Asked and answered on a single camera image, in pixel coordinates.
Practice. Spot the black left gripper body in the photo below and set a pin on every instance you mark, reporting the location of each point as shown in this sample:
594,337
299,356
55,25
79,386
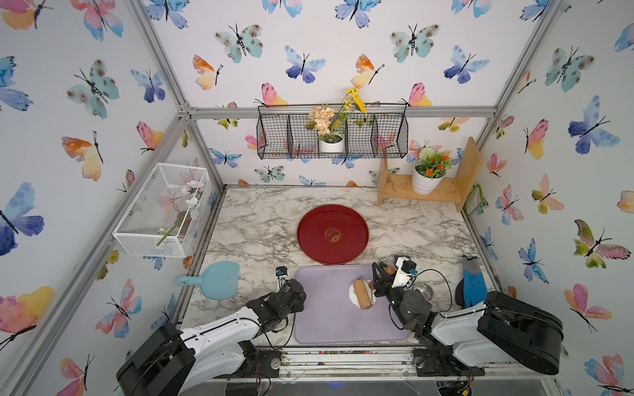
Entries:
297,307

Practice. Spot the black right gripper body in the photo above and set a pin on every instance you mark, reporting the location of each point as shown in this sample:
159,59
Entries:
397,300

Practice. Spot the white dough piece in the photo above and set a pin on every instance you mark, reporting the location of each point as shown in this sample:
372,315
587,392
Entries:
361,294

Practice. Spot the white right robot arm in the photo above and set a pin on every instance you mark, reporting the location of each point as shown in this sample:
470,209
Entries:
489,328

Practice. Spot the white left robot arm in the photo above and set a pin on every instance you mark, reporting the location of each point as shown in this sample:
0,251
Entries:
171,361

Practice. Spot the lavender silicone mat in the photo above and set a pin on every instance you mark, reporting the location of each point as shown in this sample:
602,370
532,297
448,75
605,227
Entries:
331,317

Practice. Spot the teal plastic scoop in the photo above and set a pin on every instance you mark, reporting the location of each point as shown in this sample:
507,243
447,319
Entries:
219,281

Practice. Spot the blue rubber glove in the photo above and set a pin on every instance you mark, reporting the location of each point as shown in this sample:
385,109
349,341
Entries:
471,290

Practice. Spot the red round tray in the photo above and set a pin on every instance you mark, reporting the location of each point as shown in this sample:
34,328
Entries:
332,234

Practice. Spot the wooden shelf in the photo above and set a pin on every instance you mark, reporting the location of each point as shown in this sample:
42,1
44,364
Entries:
452,190

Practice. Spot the white ribbed flower pot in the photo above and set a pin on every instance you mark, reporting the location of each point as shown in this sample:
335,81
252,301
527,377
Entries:
425,180

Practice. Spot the green paper packet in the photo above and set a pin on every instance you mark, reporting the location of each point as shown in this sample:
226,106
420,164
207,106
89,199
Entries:
476,202

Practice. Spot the orange flower plant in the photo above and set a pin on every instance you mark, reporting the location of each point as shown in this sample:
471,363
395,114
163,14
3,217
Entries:
433,164

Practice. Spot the pink artificial flower stem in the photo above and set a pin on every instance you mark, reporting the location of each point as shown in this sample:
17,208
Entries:
186,207

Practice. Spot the white pot with flowers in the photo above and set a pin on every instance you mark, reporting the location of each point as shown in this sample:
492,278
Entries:
331,125

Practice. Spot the black handled strainer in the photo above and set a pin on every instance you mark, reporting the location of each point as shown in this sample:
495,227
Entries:
426,291

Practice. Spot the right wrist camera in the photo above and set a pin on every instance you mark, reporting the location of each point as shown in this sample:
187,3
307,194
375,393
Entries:
406,272

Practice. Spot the white mesh wall basket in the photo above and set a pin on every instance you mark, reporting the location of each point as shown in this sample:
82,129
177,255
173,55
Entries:
151,209

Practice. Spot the black wire wall basket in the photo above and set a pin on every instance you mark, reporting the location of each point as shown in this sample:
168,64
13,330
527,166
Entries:
298,132

